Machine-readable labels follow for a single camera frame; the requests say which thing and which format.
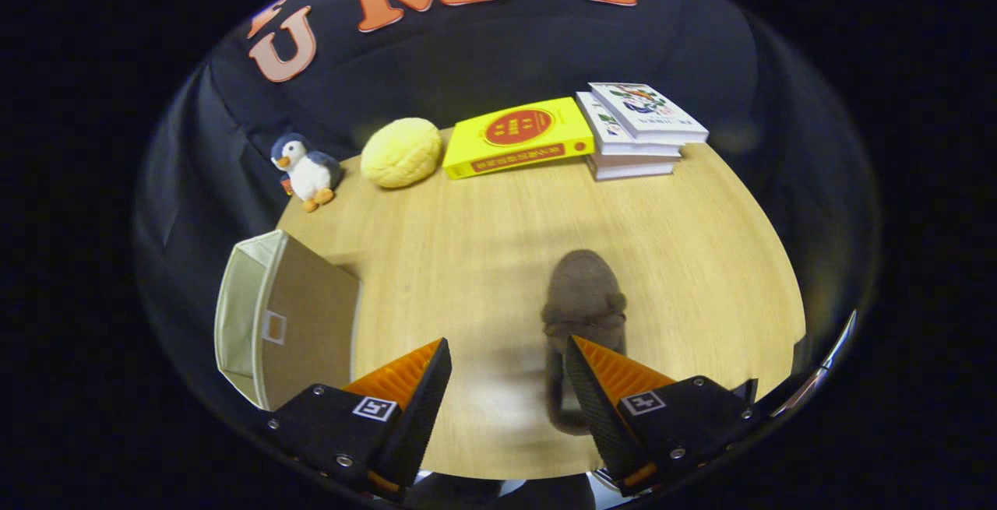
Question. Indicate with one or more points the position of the thick white book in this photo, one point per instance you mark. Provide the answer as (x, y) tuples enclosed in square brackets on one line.
[(631, 167)]

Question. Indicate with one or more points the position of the shiny metal tube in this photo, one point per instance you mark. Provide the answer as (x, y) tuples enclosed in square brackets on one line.
[(826, 366)]

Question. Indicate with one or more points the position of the brown suede shoe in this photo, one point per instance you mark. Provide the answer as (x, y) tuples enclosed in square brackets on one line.
[(584, 292)]

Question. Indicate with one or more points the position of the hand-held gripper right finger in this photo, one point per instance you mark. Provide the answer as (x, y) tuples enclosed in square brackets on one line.
[(604, 424)]

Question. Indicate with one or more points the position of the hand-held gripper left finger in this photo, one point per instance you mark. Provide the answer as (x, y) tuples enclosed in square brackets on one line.
[(424, 416)]

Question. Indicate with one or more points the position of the yellow book with red circle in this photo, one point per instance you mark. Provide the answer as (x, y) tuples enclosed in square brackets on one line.
[(514, 132)]

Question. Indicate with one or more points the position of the brown fabric storage box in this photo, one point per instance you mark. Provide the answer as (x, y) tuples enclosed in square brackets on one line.
[(311, 307)]

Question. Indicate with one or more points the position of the penguin plush toy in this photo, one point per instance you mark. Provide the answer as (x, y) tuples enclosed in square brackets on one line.
[(311, 175)]

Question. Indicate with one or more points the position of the white illustrated book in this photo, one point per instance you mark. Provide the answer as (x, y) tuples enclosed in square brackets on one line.
[(604, 128), (646, 109)]

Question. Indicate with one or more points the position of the yellow bread plush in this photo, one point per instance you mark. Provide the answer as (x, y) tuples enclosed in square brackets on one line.
[(401, 152)]

